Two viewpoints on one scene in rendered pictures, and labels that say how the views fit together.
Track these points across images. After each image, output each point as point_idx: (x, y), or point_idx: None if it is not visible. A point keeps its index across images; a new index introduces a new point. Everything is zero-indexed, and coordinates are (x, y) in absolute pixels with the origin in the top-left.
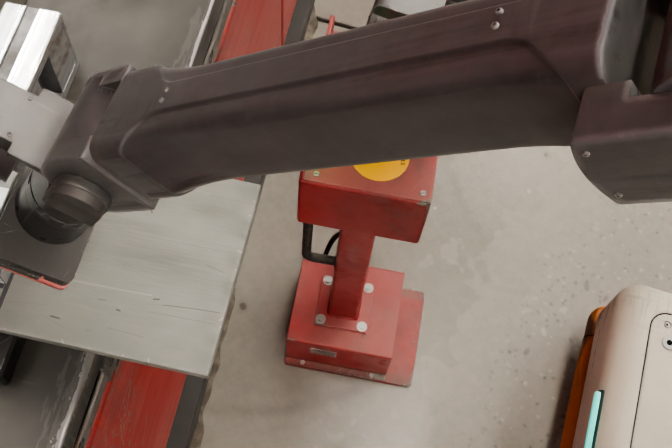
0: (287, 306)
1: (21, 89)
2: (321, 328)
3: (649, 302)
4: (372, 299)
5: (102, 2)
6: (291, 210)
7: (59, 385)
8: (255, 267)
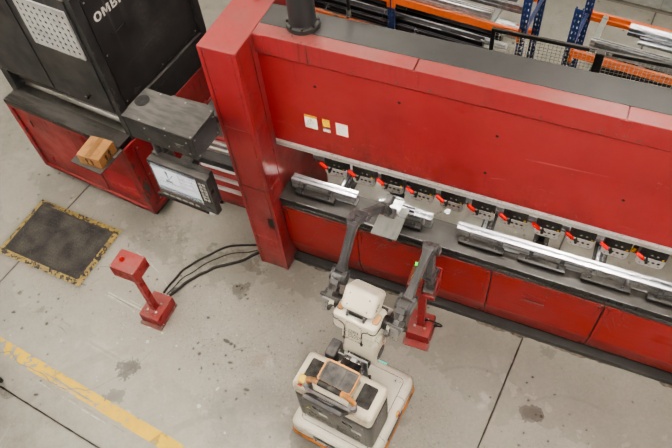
0: None
1: (390, 200)
2: (415, 316)
3: (406, 379)
4: (421, 329)
5: (443, 231)
6: (455, 322)
7: None
8: (438, 311)
